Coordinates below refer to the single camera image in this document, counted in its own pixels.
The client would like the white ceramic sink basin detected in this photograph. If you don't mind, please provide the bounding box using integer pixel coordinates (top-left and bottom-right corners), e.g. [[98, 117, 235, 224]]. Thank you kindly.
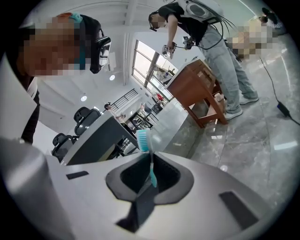
[[60, 113, 139, 166]]

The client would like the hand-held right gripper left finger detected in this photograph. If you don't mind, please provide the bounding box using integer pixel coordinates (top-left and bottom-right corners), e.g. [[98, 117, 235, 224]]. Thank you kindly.
[[61, 151, 151, 233]]

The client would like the large glass window wall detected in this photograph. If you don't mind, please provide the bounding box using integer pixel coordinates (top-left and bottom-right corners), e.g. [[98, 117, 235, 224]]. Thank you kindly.
[[131, 39, 180, 100]]

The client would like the black dining table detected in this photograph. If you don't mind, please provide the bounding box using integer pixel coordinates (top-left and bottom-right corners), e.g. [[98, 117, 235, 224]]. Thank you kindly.
[[130, 110, 155, 131]]

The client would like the brown wooden cabinet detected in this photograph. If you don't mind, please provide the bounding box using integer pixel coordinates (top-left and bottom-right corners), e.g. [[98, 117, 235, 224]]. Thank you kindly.
[[165, 58, 229, 128]]

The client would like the black head-mounted camera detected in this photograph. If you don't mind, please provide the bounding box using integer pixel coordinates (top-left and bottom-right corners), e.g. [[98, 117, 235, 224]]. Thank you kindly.
[[79, 15, 112, 75]]

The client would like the black power adapter cable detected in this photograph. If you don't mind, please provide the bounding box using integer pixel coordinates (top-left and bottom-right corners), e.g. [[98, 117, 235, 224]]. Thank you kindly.
[[259, 56, 300, 126]]

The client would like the person's black shirt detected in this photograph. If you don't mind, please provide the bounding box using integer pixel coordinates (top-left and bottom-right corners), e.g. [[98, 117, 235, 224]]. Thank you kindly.
[[21, 75, 41, 145]]

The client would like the white ceiling air conditioner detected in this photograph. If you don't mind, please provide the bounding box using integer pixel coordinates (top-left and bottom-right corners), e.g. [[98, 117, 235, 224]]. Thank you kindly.
[[107, 52, 117, 71]]

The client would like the black balcony railing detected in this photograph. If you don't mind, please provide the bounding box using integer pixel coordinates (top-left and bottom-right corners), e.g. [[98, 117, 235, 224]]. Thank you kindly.
[[112, 88, 137, 110]]

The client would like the teal orange hair clip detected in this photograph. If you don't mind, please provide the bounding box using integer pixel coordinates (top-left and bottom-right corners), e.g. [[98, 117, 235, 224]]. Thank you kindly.
[[56, 12, 83, 24]]

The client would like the person's head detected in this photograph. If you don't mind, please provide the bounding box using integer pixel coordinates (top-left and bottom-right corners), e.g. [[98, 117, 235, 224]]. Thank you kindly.
[[16, 13, 94, 77]]

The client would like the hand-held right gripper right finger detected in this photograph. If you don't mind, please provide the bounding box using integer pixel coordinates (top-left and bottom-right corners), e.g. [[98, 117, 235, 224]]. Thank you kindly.
[[153, 151, 275, 240]]

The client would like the teal toothbrush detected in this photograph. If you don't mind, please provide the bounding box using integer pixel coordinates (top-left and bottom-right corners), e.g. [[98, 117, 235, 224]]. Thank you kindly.
[[135, 128, 158, 188]]

